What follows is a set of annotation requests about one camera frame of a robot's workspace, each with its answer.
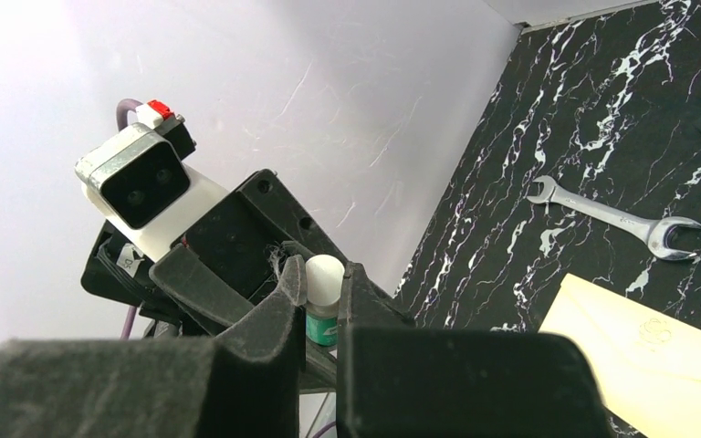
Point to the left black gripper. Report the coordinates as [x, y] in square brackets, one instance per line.
[230, 249]

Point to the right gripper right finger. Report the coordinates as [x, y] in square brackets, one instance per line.
[398, 380]

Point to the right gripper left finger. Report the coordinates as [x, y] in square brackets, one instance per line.
[241, 383]

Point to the green glue stick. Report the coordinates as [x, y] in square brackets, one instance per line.
[325, 275]

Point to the cream paper envelope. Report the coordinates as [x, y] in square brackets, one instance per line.
[647, 365]

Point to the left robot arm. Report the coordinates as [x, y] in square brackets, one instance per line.
[119, 271]

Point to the silver open-end wrench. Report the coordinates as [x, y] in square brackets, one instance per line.
[654, 233]

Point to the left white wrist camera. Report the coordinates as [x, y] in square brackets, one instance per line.
[137, 178]

